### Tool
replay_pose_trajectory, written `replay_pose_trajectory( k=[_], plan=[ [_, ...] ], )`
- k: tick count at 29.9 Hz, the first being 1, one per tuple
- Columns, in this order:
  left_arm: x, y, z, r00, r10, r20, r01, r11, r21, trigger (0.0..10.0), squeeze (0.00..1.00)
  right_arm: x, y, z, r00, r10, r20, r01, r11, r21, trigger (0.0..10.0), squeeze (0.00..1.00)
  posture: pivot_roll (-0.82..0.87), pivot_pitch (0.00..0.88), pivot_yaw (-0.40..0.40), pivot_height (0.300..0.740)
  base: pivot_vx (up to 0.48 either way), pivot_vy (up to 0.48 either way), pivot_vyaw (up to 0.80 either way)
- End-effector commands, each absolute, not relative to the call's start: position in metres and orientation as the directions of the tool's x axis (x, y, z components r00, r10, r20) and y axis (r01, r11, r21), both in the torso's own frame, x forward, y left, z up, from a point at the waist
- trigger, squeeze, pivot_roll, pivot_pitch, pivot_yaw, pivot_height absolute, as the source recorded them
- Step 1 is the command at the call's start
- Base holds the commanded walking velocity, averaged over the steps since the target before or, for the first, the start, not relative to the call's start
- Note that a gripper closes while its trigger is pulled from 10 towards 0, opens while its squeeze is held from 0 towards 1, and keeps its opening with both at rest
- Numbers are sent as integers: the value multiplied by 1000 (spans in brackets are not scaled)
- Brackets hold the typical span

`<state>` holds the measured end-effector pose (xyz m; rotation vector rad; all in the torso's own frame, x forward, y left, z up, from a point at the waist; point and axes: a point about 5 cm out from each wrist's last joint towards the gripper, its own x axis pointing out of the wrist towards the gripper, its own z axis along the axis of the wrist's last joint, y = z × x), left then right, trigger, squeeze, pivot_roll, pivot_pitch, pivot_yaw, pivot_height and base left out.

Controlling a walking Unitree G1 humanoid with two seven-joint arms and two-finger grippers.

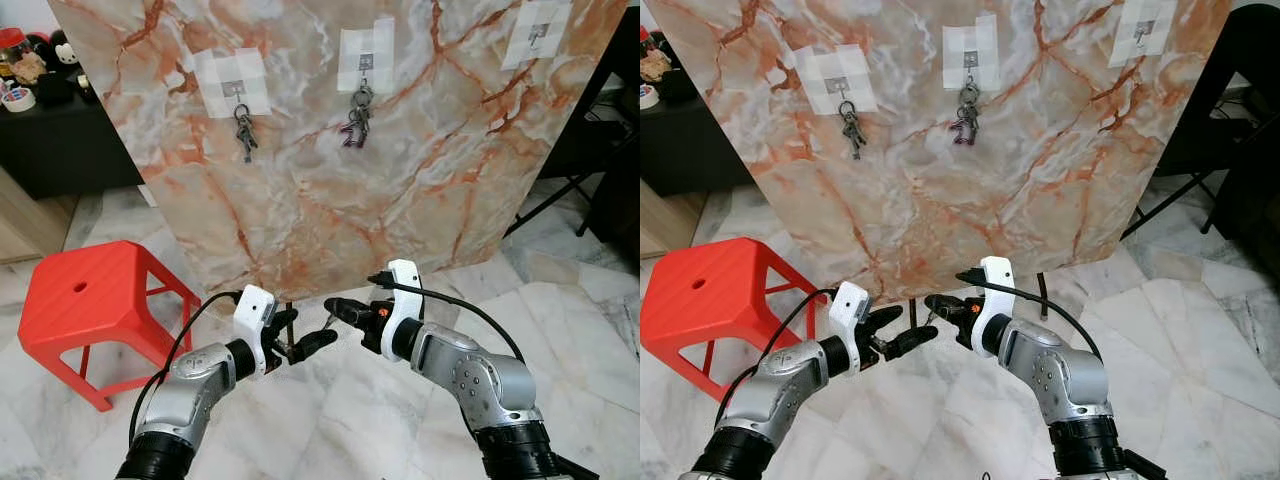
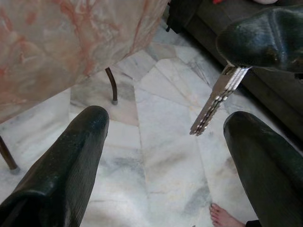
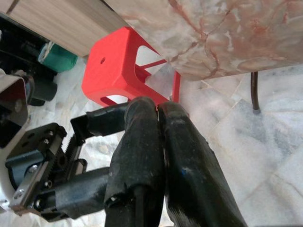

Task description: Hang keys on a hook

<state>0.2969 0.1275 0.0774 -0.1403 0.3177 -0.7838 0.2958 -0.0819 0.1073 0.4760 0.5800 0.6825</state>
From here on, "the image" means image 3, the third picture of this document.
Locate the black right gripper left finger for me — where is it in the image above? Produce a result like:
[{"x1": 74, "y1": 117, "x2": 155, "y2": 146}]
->
[{"x1": 103, "y1": 97, "x2": 166, "y2": 227}]

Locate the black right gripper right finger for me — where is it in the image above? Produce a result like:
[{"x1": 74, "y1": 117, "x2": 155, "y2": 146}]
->
[{"x1": 157, "y1": 101, "x2": 249, "y2": 227}]

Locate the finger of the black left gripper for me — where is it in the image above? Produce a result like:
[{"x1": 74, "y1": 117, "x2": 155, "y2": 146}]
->
[
  {"x1": 35, "y1": 167, "x2": 112, "y2": 222},
  {"x1": 70, "y1": 103, "x2": 130, "y2": 144}
]

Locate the red plastic stool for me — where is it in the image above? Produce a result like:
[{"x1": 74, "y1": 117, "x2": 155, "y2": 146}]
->
[{"x1": 81, "y1": 26, "x2": 182, "y2": 106}]

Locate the green bag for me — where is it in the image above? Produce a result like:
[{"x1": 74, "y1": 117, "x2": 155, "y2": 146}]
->
[{"x1": 38, "y1": 42, "x2": 79, "y2": 73}]

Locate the dark metal table leg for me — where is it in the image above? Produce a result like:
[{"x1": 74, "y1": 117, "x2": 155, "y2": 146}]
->
[{"x1": 250, "y1": 70, "x2": 263, "y2": 112}]

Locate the light wood cabinet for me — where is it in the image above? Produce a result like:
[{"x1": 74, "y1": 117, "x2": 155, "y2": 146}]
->
[{"x1": 0, "y1": 0, "x2": 130, "y2": 57}]

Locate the marble table with red edge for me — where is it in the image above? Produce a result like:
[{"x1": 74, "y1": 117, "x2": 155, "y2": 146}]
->
[{"x1": 98, "y1": 0, "x2": 303, "y2": 83}]

